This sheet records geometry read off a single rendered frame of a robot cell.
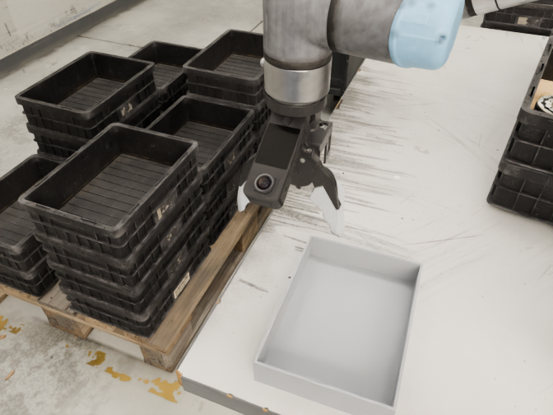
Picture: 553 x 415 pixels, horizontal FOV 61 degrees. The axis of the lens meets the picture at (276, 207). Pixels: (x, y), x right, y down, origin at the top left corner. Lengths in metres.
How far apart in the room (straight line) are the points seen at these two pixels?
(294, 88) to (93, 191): 1.01
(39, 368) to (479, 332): 1.32
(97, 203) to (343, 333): 0.85
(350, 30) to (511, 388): 0.57
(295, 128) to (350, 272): 0.38
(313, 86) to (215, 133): 1.31
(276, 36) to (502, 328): 0.59
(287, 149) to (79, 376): 1.25
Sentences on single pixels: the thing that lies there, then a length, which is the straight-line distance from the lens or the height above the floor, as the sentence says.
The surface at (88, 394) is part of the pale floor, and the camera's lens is 1.62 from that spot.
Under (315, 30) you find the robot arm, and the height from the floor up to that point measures 1.18.
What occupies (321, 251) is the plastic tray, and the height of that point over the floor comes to 0.72.
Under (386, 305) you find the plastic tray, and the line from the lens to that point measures 0.83.
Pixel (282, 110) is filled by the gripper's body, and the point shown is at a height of 1.08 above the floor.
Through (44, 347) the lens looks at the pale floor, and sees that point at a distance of 1.76.
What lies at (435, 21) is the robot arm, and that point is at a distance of 0.45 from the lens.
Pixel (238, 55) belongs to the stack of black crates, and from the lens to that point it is 2.15.
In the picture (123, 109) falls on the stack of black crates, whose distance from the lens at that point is 1.76.
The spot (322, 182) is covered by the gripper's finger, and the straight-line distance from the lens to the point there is 0.59.
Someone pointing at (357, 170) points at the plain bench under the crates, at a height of 0.70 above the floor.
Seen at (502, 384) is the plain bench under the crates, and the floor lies 0.70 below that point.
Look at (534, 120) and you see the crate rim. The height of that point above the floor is 0.92.
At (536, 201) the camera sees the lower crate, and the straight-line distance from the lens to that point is 1.05.
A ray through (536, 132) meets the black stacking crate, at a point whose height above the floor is 0.89.
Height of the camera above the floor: 1.35
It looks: 42 degrees down
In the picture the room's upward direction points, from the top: straight up
